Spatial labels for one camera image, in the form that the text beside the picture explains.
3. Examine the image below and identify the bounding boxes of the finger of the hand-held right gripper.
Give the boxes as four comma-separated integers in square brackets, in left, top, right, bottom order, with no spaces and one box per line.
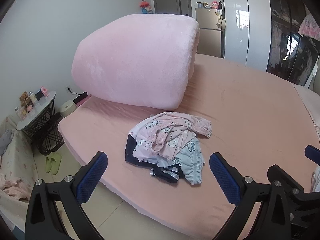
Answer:
[304,144,320,161]
[267,164,320,240]

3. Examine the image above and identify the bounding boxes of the pink fluffy blanket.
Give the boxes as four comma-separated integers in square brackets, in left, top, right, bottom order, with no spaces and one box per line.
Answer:
[0,174,31,201]

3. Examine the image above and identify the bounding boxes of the navy striped-trim garment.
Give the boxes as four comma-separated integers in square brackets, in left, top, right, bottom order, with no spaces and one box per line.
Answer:
[124,133,181,184]

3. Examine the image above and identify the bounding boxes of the brown teddy bear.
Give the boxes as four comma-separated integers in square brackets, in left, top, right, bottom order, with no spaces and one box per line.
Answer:
[19,91,30,107]

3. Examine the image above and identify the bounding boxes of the clear plastic box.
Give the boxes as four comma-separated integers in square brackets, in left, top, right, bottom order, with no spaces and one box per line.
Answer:
[14,106,28,120]

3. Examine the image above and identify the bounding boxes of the floral covered sofa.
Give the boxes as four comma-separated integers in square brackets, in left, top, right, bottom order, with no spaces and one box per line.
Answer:
[0,116,38,240]

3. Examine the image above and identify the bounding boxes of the gold fridge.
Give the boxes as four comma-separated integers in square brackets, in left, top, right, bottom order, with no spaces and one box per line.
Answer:
[195,7,223,58]

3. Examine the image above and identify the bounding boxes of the pink bed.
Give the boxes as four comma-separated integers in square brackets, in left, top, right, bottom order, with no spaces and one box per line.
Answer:
[57,52,320,240]

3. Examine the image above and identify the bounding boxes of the round wire-base side table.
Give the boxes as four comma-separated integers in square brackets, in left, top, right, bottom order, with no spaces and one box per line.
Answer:
[16,91,65,156]

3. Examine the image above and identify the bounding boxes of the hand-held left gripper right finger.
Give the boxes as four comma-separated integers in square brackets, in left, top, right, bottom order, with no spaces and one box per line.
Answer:
[209,152,293,240]

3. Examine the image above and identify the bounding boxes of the folded pink quilt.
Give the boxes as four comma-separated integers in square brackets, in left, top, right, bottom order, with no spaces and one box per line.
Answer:
[71,14,200,110]

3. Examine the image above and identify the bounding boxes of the white crumpled garment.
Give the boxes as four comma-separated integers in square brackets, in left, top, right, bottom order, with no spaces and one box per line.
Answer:
[311,166,320,193]

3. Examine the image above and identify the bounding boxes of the beige hanging bag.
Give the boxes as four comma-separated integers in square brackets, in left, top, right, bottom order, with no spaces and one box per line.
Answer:
[216,14,227,30]

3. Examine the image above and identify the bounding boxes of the pink printed pants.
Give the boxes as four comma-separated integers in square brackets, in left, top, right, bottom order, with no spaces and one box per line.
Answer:
[142,112,212,160]

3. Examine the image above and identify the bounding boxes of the red plush toy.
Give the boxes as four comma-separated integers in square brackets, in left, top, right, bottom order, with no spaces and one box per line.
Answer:
[139,0,153,14]

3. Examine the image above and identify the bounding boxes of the pink frilly cloth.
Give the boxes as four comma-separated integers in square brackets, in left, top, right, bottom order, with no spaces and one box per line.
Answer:
[298,13,320,39]

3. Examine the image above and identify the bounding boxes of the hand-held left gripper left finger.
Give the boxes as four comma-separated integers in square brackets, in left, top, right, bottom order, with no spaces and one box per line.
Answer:
[25,151,108,240]

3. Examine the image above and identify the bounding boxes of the cream plastic stool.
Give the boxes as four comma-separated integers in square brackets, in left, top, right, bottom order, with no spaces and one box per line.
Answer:
[59,100,78,118]

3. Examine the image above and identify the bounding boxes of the light blue printed shorts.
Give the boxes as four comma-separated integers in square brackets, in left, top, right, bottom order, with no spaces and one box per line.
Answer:
[174,139,206,186]

